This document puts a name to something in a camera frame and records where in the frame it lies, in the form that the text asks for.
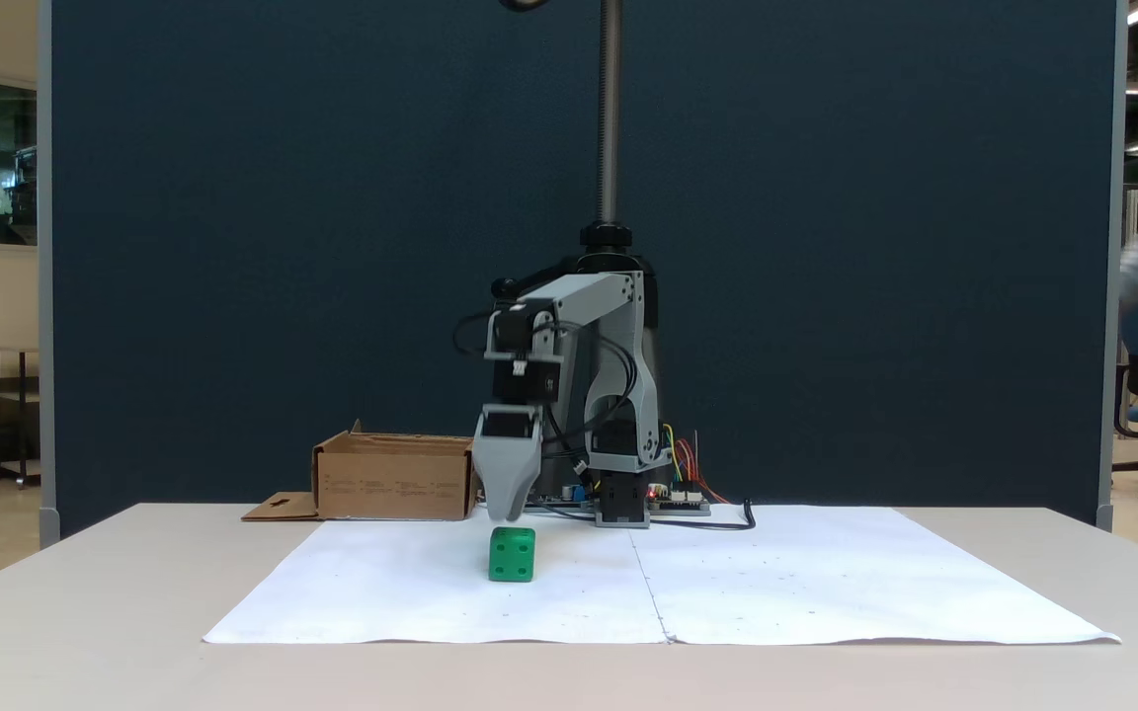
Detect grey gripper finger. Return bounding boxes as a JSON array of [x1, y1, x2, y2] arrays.
[[471, 441, 542, 523]]

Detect green dice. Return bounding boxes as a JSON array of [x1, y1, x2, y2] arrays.
[[488, 526, 537, 583]]

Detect blue circuit board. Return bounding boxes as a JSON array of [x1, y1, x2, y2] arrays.
[[528, 482, 597, 513]]

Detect brown cardboard box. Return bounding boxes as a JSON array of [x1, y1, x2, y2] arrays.
[[242, 420, 480, 522]]

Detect black and metal tripod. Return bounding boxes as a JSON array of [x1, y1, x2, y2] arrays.
[[490, 0, 665, 475]]

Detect white paper sheet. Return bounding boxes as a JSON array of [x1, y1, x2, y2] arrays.
[[202, 505, 1122, 647]]

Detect dark blue partition panel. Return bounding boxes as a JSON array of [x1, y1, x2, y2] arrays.
[[39, 0, 1129, 540]]

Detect black wheeled cart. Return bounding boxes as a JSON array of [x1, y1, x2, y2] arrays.
[[0, 346, 41, 488]]

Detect black gripper motor cable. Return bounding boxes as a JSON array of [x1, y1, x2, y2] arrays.
[[451, 308, 501, 358]]

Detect black looped motor cable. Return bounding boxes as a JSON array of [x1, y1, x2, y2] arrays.
[[541, 331, 642, 461]]

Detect coloured jumper wire bundle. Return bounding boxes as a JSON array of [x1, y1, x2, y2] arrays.
[[663, 423, 731, 505]]

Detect circuit board with coloured wires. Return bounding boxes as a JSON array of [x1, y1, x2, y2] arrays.
[[649, 481, 712, 517]]

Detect framed wall window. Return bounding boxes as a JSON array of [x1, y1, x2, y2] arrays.
[[0, 70, 40, 254]]

